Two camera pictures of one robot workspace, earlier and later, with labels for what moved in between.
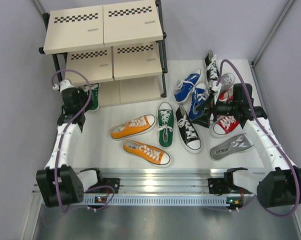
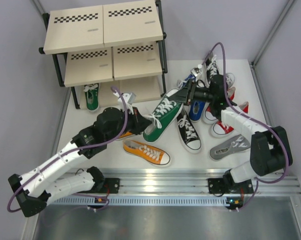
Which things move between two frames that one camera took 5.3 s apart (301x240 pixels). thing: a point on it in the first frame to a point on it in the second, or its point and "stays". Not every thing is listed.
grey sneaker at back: (226, 80) stays
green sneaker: (165, 124) to (164, 113)
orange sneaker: (151, 155) stays
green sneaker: (95, 92) stays
